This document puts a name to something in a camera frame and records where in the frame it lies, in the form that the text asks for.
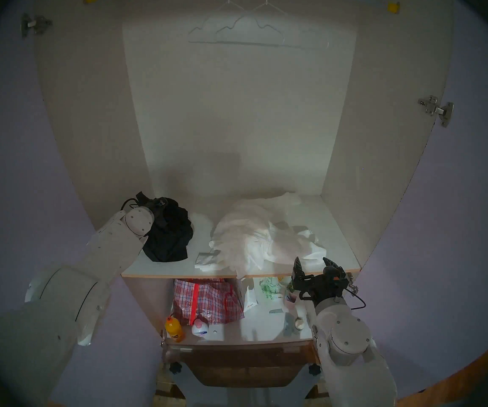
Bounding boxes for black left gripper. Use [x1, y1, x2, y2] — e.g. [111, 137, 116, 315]
[137, 192, 169, 218]

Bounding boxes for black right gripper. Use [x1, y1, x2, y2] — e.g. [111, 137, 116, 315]
[291, 256, 352, 303]

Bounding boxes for black top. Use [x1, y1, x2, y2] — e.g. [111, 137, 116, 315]
[142, 197, 194, 262]

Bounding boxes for large white top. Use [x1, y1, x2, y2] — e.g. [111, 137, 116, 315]
[194, 192, 304, 279]

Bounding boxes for green patterned package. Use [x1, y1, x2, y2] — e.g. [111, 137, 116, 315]
[259, 277, 285, 301]

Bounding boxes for small white paper bag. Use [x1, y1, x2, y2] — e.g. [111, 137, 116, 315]
[242, 281, 258, 313]

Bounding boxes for red plaid woven bag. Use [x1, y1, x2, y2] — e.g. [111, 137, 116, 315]
[173, 278, 244, 326]

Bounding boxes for brown wooden drawer front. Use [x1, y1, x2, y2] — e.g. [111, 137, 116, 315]
[166, 343, 321, 387]

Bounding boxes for orange plastic bottle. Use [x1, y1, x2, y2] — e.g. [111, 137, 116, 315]
[164, 316, 185, 343]

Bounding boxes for white bottle pink cap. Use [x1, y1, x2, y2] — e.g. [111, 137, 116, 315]
[191, 317, 210, 338]

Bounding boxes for purple wardrobe door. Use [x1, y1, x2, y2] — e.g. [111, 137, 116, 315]
[0, 0, 164, 407]
[316, 0, 488, 400]

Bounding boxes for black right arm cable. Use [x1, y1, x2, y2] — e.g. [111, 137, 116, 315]
[346, 283, 366, 310]

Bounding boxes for white wire clothes hanger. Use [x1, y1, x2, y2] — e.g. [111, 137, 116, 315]
[187, 0, 287, 45]
[215, 0, 330, 51]

